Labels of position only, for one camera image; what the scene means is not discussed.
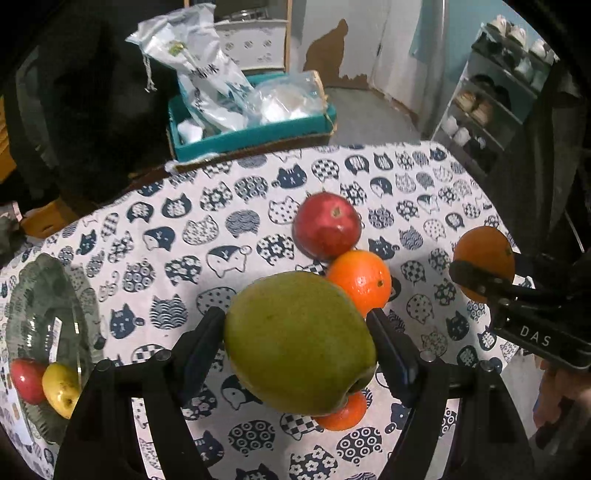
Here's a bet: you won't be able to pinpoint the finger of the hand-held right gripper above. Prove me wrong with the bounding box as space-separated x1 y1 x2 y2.
513 251 578 278
449 259 536 306

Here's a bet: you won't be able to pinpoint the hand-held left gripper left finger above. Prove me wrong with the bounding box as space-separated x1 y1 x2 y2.
53 305 228 480

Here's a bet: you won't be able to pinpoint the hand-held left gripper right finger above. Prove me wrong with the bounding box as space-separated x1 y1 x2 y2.
365 308 536 480

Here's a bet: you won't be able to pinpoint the large orange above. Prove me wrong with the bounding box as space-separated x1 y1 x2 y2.
325 250 392 318
452 226 516 304

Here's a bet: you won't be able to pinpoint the small tangerine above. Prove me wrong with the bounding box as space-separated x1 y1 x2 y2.
314 390 369 431

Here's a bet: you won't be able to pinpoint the yellow-green pear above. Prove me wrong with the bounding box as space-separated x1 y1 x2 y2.
223 271 378 415
41 362 81 420

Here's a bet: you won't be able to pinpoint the red apple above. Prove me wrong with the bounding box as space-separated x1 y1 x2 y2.
292 192 362 260
10 359 49 405

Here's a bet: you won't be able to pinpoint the green glass bowl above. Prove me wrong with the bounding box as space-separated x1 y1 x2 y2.
2 253 105 446

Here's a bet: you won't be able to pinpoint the person's right hand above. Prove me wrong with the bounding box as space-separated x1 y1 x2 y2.
532 361 591 418

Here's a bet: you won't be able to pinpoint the cat print tablecloth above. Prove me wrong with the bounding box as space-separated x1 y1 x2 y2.
0 141 522 480

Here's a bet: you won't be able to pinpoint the dark hanging jacket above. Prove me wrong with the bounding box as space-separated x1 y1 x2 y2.
489 60 591 259

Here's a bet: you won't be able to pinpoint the white paper card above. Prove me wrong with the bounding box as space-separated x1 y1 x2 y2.
48 318 66 360

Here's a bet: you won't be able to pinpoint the rows of assorted shoes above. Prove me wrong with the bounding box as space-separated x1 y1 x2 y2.
441 15 557 171

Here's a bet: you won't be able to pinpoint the grey shoe rack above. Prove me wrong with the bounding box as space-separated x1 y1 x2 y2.
431 14 561 181

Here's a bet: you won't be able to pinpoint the teal cardboard box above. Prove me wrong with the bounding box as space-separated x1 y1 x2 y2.
166 69 338 162

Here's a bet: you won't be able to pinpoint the white packet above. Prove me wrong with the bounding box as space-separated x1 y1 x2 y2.
178 117 204 144

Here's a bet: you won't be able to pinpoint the white door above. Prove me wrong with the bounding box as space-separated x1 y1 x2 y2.
369 0 444 134

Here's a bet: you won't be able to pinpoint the black hanging coat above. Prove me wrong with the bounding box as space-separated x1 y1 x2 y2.
4 0 185 208

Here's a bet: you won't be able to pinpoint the clear plastic bag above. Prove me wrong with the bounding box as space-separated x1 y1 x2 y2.
245 73 328 125

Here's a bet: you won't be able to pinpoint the white rice bag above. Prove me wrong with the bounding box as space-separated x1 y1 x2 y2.
126 4 254 139

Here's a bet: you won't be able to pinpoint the bamboo shelf rack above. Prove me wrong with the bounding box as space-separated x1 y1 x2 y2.
185 0 294 77

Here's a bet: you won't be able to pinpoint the white printed storage box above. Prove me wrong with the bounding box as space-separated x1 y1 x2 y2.
217 21 287 72

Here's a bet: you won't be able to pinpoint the steel pot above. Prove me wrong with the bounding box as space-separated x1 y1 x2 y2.
217 4 273 23

